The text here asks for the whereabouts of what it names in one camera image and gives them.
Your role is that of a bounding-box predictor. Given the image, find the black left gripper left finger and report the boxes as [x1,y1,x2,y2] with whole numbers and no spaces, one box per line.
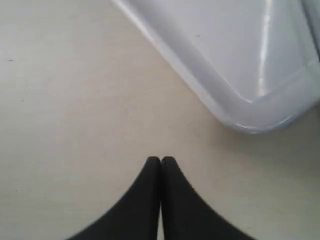
[71,156,160,240]

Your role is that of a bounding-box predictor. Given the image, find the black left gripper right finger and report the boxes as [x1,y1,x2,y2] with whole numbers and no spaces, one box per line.
[161,156,252,240]

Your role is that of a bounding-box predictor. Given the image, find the white rectangular plastic tray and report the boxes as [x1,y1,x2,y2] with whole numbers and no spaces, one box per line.
[115,0,320,134]

